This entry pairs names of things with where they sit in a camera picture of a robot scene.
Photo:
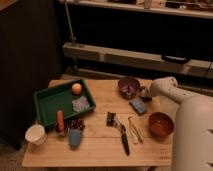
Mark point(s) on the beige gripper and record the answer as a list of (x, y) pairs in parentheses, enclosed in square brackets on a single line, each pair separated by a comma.
[(144, 91)]

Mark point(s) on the black eraser block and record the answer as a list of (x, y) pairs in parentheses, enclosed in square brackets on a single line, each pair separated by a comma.
[(146, 98)]

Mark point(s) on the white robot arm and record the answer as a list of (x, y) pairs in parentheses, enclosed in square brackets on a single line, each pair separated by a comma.
[(192, 148)]

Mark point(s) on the purple bowl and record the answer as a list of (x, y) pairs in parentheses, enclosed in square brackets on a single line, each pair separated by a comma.
[(128, 86)]

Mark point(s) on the red bowl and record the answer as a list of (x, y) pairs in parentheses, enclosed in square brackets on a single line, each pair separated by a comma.
[(160, 124)]

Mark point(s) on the blue sponge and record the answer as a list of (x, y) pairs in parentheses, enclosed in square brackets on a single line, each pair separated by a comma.
[(138, 105)]

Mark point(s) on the yellow tongs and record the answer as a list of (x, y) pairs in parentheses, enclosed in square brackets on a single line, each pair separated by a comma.
[(135, 132)]

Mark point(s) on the black binder clip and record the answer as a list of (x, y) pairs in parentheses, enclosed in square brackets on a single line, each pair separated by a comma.
[(110, 119)]

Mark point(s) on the clear crumpled plastic bag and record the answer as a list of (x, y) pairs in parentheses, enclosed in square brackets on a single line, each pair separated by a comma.
[(80, 104)]

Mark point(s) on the orange ball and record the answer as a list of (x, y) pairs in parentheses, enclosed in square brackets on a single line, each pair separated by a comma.
[(76, 88)]

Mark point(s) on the grey metal shelf beam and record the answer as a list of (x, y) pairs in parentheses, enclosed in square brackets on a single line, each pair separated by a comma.
[(137, 59)]

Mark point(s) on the dark red grapes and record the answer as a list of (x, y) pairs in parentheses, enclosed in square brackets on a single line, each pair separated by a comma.
[(76, 124)]

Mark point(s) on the blue plastic cup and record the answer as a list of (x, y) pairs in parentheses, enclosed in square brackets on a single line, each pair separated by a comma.
[(74, 136)]

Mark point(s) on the green plastic tray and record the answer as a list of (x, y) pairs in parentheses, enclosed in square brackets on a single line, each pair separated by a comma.
[(49, 101)]

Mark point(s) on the white paper cup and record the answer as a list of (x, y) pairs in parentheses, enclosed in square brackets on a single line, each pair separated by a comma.
[(36, 134)]

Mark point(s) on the black handle on shelf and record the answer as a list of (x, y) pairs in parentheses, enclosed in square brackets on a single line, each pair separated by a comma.
[(175, 59)]

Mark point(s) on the black handled knife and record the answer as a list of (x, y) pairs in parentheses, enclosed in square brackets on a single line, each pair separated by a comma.
[(124, 138)]

